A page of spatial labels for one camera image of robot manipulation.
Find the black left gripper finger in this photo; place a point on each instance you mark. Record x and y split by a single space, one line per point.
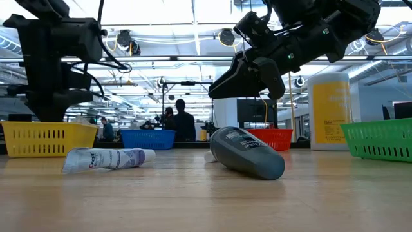
51 116

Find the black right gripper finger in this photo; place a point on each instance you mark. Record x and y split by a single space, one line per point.
238 82
273 79

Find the yellow plastic basket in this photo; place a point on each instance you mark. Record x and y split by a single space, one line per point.
48 138

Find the grey toiletry bottle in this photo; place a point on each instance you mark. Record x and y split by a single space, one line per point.
248 156

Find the black background robot arm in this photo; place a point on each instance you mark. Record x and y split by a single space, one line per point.
151 125

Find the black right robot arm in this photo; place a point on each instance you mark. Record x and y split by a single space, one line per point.
338 25

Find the dark desk monitor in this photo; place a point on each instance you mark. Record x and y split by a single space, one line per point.
19 118
404 110

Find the black monitor screen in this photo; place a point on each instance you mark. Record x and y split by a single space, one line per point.
254 111

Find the white building column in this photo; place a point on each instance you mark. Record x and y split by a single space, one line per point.
225 112

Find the person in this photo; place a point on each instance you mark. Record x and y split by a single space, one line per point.
107 130
185 124
168 119

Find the red plastic basket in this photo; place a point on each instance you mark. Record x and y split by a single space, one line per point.
277 138

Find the yellow background bin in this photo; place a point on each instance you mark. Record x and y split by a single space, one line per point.
203 135

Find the white wipes canister yellow label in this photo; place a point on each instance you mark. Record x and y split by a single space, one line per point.
331 112

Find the white Crest toothpaste tube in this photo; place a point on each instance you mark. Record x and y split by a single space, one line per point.
106 158

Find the blue plastic basket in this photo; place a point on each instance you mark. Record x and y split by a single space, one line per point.
148 138

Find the green plastic basket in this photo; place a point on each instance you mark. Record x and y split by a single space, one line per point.
380 138

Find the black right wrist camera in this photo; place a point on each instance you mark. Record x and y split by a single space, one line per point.
254 29

